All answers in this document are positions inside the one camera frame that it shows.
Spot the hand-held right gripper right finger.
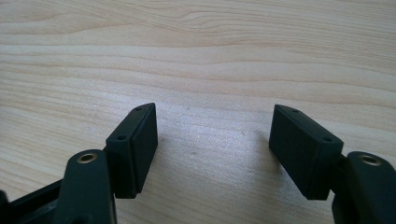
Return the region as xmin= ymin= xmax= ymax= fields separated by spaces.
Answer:
xmin=268 ymin=104 xmax=345 ymax=201

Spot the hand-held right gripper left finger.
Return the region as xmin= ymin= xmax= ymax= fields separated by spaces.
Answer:
xmin=105 ymin=102 xmax=159 ymax=200

